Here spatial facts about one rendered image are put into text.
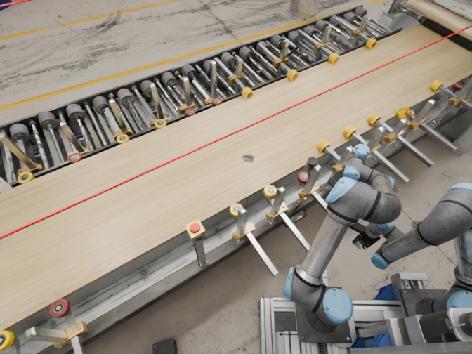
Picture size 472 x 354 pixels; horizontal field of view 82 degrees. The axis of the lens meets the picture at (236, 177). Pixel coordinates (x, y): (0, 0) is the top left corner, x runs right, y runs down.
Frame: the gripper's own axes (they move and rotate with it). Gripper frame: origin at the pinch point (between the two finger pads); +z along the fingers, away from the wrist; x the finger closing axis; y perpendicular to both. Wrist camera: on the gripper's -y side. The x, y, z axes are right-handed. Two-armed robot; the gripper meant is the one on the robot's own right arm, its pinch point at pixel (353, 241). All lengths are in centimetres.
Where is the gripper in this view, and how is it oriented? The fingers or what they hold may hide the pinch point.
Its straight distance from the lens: 178.8
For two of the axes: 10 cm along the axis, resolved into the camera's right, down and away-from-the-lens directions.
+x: 8.5, -4.2, 3.1
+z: -0.4, 5.5, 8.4
